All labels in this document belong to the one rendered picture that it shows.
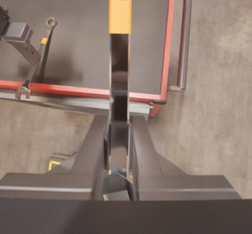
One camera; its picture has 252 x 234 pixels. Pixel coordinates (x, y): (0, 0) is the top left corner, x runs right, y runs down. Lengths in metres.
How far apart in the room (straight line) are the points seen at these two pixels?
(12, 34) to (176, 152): 1.25
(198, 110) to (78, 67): 1.08
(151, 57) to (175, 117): 0.93
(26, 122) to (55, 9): 1.20
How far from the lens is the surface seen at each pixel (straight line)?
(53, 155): 1.21
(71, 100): 0.56
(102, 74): 0.51
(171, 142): 1.39
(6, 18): 0.39
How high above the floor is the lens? 1.38
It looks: 81 degrees down
